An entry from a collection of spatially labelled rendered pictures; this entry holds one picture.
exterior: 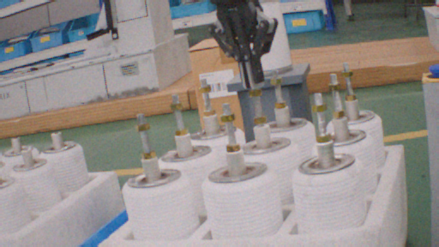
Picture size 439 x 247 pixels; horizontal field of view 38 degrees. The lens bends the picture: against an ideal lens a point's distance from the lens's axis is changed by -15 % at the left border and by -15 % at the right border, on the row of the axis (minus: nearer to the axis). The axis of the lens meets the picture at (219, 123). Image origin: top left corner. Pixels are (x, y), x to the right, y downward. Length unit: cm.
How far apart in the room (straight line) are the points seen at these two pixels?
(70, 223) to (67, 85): 199
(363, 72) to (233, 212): 193
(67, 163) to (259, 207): 49
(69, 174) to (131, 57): 176
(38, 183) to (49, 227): 10
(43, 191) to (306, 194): 51
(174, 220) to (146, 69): 209
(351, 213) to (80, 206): 54
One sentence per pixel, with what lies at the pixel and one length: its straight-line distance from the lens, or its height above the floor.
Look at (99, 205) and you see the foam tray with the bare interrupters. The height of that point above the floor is 14.
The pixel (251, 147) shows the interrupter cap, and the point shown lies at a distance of 103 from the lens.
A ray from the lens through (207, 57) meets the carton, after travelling 214.
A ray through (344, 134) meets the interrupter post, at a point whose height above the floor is 26.
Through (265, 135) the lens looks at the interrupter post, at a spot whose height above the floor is 27.
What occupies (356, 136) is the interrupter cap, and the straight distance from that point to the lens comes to 98.
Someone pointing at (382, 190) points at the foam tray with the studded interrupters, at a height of 18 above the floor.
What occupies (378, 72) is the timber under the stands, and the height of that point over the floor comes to 5.
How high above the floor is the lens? 49
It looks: 11 degrees down
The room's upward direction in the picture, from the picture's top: 10 degrees counter-clockwise
